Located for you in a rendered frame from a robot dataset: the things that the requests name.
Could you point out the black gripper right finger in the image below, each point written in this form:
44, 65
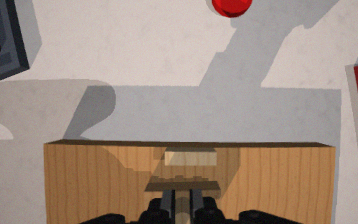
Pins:
203, 210

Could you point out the light wooden board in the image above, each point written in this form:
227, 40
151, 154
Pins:
85, 179

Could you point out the dark grey shallow tray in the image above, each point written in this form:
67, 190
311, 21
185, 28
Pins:
14, 44

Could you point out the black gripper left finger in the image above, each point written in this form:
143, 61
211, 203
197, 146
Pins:
164, 215

